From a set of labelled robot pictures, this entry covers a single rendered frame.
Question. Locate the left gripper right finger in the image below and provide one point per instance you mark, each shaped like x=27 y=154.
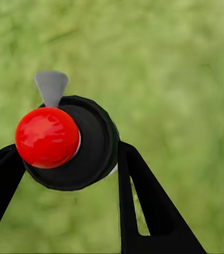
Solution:
x=170 y=234

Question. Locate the pesticide atomizer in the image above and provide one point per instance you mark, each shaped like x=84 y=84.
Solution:
x=69 y=142

